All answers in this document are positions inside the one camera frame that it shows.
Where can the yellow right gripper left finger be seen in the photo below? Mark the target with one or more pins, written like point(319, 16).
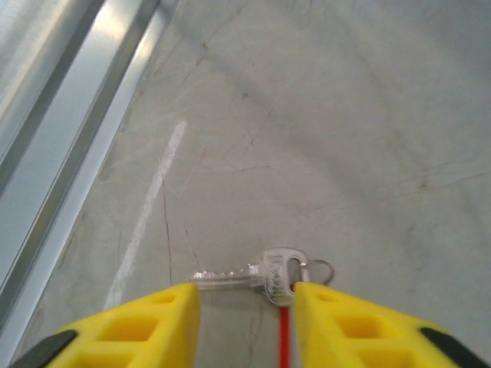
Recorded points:
point(145, 333)

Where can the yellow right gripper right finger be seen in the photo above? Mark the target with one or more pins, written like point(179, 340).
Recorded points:
point(345, 333)

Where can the red key tag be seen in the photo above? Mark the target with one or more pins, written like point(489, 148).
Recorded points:
point(285, 329)

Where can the silver key with oval hole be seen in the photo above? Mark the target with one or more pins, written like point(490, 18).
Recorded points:
point(276, 276)

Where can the aluminium mounting rail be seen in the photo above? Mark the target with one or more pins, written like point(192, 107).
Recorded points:
point(57, 115)

